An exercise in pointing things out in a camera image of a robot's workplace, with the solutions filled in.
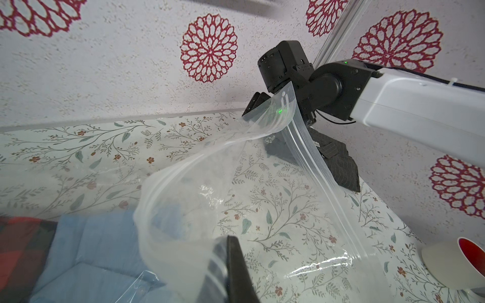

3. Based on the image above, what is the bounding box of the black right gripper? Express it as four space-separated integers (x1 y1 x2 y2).
242 40 383 126

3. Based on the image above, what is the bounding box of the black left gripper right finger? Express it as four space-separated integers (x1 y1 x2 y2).
226 236 260 303

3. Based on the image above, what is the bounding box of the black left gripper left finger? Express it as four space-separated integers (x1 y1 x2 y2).
196 236 228 302

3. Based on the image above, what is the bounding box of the clear plastic vacuum bag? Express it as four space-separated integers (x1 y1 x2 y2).
0 81 395 303

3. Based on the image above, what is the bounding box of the light blue shirt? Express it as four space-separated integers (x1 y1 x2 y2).
30 210 181 302

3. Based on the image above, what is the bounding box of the red black plaid shirt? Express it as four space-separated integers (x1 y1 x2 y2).
1 217 58 302

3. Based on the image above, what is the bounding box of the dark grey striped shirt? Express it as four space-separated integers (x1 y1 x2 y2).
265 127 361 193

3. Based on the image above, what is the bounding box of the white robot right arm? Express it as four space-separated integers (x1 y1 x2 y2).
246 40 484 167

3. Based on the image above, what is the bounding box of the red and white mug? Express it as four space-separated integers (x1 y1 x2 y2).
421 237 484 290

